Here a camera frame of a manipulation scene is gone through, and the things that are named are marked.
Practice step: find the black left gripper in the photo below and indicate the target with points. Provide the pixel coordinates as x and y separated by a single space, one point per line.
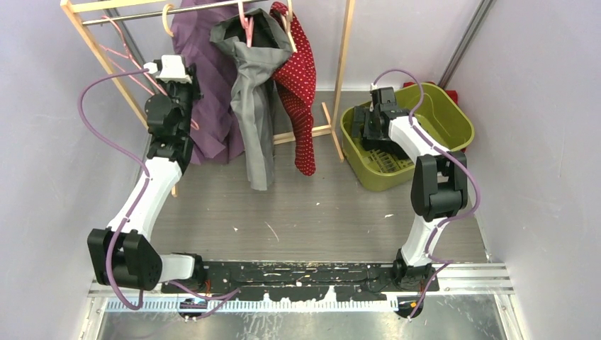
192 87

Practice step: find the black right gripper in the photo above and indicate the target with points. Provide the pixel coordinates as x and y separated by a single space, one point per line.
361 115

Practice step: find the purple skirt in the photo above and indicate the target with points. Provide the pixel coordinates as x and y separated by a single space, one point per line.
217 138

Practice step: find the wooden hanger of purple skirt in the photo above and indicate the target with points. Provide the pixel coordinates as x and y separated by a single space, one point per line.
165 22

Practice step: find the black skirt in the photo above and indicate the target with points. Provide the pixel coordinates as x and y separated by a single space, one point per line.
385 145

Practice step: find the pink wire hanger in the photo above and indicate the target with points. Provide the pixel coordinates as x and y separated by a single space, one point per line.
129 56

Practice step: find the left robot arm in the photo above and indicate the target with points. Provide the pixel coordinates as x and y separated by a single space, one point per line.
121 253

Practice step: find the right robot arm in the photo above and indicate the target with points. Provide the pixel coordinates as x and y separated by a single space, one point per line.
439 185

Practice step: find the red polka dot skirt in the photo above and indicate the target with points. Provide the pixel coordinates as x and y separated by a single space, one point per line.
296 86

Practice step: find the grey skirt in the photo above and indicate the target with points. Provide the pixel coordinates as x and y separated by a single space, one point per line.
252 91

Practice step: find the pink hanger of grey skirt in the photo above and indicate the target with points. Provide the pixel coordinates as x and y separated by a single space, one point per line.
247 23

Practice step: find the wooden hanger of red skirt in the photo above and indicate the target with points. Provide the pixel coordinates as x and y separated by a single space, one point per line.
287 19

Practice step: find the olive green plastic basket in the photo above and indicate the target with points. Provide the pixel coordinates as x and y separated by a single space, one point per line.
438 115

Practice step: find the wooden clothes rack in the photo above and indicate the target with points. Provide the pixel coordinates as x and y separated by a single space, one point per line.
73 11

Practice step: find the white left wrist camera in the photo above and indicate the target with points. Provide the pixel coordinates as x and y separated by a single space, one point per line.
169 68

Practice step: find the metal corner rail left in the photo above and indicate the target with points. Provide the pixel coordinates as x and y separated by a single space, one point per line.
135 53

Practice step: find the metal corner rail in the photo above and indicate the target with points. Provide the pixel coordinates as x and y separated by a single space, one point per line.
135 53
471 31

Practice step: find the metal corner rail right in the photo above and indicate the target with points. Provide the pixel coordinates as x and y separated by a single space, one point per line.
471 31

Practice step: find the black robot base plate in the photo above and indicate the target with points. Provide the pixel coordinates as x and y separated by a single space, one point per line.
309 281

